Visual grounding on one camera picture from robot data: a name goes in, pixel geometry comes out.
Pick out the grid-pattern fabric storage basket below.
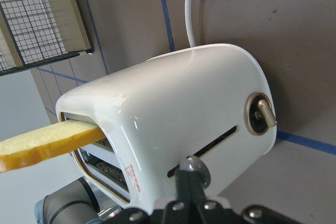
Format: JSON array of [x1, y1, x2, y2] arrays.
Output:
[[1, 0, 93, 76]]

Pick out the yellow toast slice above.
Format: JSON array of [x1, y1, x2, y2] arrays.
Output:
[[1, 119, 106, 173]]

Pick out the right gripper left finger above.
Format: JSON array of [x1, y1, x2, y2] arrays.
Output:
[[118, 171, 193, 223]]

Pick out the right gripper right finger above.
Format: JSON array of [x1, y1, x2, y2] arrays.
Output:
[[187, 172, 299, 224]]

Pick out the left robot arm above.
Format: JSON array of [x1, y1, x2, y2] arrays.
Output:
[[34, 177, 121, 223]]

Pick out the white two-slot toaster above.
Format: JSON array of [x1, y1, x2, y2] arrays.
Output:
[[56, 44, 277, 212]]

